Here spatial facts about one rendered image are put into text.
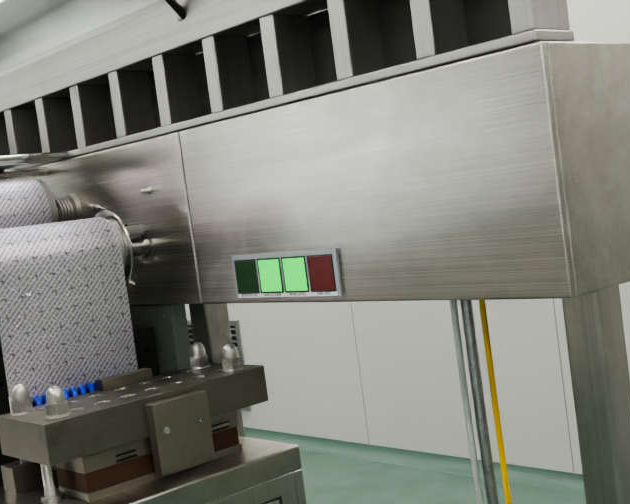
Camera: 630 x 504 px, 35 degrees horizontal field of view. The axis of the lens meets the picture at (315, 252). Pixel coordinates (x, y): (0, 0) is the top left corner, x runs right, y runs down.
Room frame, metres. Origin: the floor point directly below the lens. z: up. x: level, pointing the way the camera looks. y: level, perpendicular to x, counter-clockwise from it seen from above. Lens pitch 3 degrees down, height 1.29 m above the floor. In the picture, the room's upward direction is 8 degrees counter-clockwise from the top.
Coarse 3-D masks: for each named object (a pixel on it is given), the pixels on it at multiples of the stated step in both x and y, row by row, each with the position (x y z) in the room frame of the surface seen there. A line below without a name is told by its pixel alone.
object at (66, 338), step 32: (96, 288) 1.67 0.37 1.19; (0, 320) 1.55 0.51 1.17; (32, 320) 1.59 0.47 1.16; (64, 320) 1.62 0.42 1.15; (96, 320) 1.66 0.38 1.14; (128, 320) 1.70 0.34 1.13; (32, 352) 1.58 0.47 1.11; (64, 352) 1.62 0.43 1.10; (96, 352) 1.65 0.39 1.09; (128, 352) 1.69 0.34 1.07; (32, 384) 1.57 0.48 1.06; (64, 384) 1.61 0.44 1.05
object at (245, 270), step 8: (240, 264) 1.59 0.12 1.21; (248, 264) 1.57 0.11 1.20; (240, 272) 1.59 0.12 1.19; (248, 272) 1.57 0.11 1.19; (240, 280) 1.59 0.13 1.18; (248, 280) 1.58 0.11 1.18; (256, 280) 1.56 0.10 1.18; (240, 288) 1.59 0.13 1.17; (248, 288) 1.58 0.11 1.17; (256, 288) 1.56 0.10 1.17
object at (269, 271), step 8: (264, 264) 1.54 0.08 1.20; (272, 264) 1.53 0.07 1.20; (264, 272) 1.54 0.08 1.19; (272, 272) 1.53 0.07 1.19; (264, 280) 1.55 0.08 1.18; (272, 280) 1.53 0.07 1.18; (280, 280) 1.52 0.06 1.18; (264, 288) 1.55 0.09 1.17; (272, 288) 1.53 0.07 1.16; (280, 288) 1.52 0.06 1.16
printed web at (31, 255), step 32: (0, 192) 1.84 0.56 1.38; (32, 192) 1.87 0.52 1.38; (0, 224) 1.81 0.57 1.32; (32, 224) 1.86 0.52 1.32; (64, 224) 1.68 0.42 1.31; (96, 224) 1.71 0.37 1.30; (0, 256) 1.56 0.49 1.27; (32, 256) 1.60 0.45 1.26; (64, 256) 1.63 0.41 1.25; (96, 256) 1.67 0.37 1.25; (0, 288) 1.56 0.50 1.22; (32, 288) 1.59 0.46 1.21; (64, 288) 1.63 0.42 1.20; (0, 352) 1.94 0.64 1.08
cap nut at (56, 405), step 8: (48, 392) 1.42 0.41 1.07; (56, 392) 1.42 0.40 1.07; (48, 400) 1.41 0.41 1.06; (56, 400) 1.41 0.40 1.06; (64, 400) 1.42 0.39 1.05; (48, 408) 1.41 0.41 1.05; (56, 408) 1.41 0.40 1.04; (64, 408) 1.42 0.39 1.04; (48, 416) 1.41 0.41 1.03; (56, 416) 1.41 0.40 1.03; (64, 416) 1.41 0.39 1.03
